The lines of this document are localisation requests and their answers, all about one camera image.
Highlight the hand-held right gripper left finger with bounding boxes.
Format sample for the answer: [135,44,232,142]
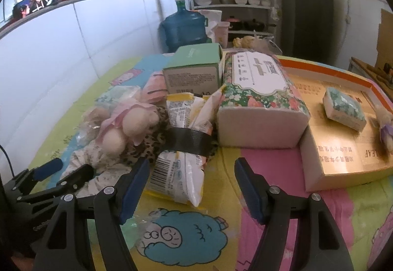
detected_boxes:
[32,158,150,271]

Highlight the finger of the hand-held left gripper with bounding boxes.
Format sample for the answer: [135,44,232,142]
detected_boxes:
[12,158,64,196]
[23,163,94,208]

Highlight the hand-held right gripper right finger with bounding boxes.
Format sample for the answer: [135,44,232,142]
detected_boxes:
[234,157,360,271]

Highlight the white floral cloth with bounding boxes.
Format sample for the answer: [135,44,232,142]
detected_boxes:
[69,142,136,195]

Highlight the leopard print cloth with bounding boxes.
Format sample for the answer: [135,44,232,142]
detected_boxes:
[123,105,172,174]

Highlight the taped yellow snack packets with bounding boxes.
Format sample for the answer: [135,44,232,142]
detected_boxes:
[144,87,228,208]

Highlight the plush doll pink dress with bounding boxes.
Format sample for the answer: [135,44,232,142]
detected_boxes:
[81,96,160,155]

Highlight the orange cardboard box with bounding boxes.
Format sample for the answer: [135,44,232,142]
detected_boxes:
[278,56,393,192]

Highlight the pink soft packet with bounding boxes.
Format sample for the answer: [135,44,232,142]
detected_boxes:
[142,71,169,103]

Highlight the cartoon printed blanket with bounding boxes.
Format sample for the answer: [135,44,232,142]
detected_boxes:
[31,54,393,271]

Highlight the large floral tissue pack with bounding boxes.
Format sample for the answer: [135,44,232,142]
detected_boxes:
[216,50,311,149]

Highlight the clear plastic bag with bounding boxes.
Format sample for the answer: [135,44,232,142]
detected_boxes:
[95,86,139,112]

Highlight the small teal tissue pack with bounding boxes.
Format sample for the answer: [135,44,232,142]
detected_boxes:
[322,87,367,132]

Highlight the green cardboard box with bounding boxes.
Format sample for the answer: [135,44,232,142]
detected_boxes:
[162,44,224,97]

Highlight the plastic bag of food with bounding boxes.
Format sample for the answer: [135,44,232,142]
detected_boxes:
[233,35,278,55]

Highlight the small plush doll purple dress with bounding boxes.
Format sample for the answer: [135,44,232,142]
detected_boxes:
[375,105,393,155]

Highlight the pink bucket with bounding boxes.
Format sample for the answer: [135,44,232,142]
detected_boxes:
[215,21,231,49]

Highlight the blue water jug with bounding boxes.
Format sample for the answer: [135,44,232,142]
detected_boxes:
[159,0,209,53]

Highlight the white sack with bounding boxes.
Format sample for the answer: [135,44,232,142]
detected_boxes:
[196,9,222,42]

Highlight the dark grey refrigerator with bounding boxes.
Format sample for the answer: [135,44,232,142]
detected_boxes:
[280,0,335,60]

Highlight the cardboard sheet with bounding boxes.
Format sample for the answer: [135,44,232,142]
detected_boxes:
[376,8,393,75]

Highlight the black cable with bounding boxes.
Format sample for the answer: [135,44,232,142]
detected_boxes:
[0,144,15,180]

